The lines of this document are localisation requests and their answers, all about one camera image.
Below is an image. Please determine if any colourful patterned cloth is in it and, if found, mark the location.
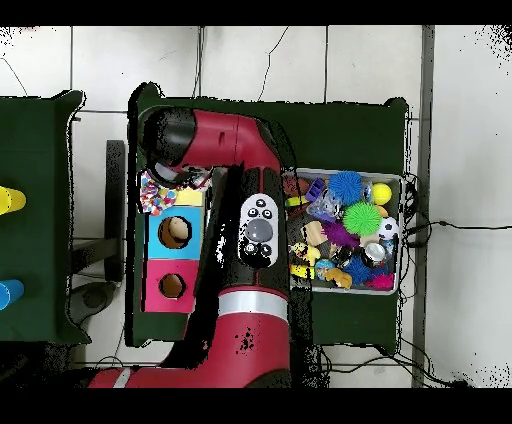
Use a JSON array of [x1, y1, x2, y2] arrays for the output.
[[139, 171, 180, 217]]

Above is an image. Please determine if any wooden box with three holes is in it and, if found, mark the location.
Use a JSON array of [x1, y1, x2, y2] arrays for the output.
[[140, 187, 207, 313]]

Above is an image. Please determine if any shallow metal mesh bin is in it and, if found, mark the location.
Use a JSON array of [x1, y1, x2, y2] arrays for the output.
[[281, 167, 403, 296]]

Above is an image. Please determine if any yellow duck plush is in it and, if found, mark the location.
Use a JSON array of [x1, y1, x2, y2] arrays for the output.
[[290, 241, 322, 267]]

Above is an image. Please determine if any yellow cheese wedge toy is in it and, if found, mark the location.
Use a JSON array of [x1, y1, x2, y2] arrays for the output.
[[289, 263, 316, 280]]

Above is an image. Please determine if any purple spiky ball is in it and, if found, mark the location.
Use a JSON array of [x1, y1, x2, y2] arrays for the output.
[[321, 220, 360, 248]]

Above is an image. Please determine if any large blue spiky ball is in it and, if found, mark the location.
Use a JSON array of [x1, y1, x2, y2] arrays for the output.
[[327, 170, 365, 206]]

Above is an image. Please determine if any brown teddy bear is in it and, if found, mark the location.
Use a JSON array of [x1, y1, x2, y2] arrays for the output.
[[323, 266, 354, 290]]

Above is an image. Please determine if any large green spiky ball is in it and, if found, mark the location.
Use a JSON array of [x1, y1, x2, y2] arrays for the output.
[[342, 200, 383, 238]]

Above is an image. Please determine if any dark green tablecloth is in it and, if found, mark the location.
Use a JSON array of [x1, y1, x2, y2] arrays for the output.
[[126, 81, 410, 354], [0, 89, 92, 346]]

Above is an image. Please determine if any small blue spiky ball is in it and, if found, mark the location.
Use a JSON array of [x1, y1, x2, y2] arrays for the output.
[[343, 255, 373, 286]]

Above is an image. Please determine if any plain yellow ball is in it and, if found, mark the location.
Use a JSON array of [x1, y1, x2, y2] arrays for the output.
[[371, 182, 394, 206]]

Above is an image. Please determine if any small soccer ball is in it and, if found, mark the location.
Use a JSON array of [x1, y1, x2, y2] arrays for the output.
[[377, 216, 401, 241]]

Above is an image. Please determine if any black upright panel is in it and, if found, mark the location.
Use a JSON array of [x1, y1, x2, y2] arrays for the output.
[[104, 139, 127, 283]]

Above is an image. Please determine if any pink spiky ball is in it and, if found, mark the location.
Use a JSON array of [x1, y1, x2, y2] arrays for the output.
[[365, 271, 396, 291]]

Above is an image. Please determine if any grey round floor base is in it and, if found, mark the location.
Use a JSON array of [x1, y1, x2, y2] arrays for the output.
[[65, 280, 118, 327]]

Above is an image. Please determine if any yellow plastic cup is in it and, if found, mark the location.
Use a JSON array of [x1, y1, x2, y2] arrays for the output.
[[0, 185, 28, 216]]

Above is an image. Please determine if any blue plastic cup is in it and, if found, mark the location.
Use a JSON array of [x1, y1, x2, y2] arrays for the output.
[[0, 278, 26, 312]]

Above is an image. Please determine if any black power cable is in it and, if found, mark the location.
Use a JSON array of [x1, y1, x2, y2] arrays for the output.
[[403, 219, 512, 246]]

